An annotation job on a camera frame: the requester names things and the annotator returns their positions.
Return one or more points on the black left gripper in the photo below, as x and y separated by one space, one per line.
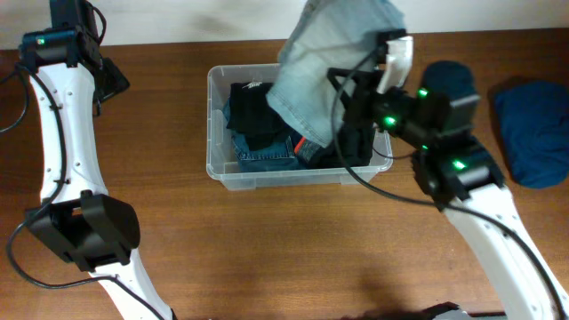
109 83

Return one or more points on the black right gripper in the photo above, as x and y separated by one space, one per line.
347 110

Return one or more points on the light blue denim jeans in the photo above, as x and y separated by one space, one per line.
329 34

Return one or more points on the dark blue denim jeans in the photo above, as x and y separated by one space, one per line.
279 156

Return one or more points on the black Nike t-shirt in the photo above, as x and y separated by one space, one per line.
252 116

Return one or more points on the navy blue garment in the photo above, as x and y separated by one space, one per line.
533 121

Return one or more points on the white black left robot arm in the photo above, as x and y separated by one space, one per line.
77 219

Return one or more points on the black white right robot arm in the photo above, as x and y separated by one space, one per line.
459 175

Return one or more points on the clear plastic storage bin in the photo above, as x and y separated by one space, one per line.
221 161

